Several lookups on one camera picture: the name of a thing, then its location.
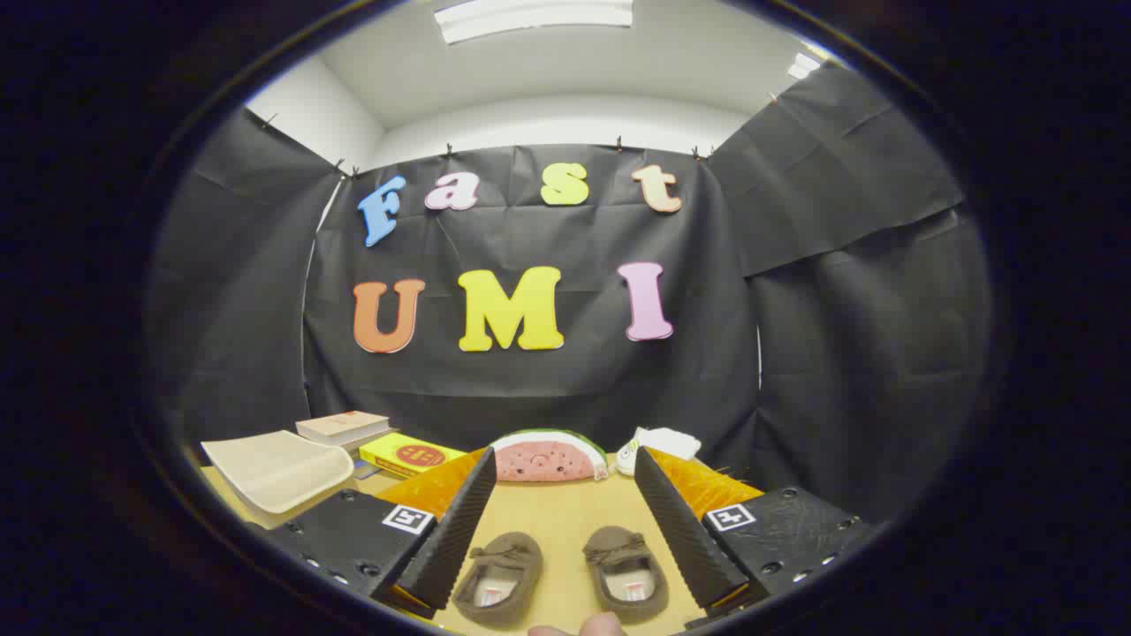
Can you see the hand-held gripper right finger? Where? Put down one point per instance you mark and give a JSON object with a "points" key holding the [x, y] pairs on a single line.
{"points": [[685, 539]]}

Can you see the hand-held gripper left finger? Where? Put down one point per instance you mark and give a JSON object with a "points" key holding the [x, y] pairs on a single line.
{"points": [[455, 539]]}

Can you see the brown fuzzy shoe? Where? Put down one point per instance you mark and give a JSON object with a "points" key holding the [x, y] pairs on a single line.
{"points": [[508, 552], [618, 546]]}

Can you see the cream storage box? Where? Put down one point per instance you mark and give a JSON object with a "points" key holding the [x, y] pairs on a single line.
{"points": [[274, 468]]}

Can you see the yellow book with red circle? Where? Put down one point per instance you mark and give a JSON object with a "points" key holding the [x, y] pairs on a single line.
{"points": [[411, 455]]}

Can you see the white plush toy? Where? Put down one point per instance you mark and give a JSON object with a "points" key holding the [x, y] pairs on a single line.
{"points": [[667, 442]]}

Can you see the watermelon slice plush toy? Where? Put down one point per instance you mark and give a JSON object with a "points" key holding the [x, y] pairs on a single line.
{"points": [[543, 459]]}

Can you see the black backdrop cloth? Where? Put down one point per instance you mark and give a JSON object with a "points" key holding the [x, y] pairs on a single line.
{"points": [[574, 389]]}

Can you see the small ceiling light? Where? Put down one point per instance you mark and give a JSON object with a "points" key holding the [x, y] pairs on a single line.
{"points": [[802, 65]]}

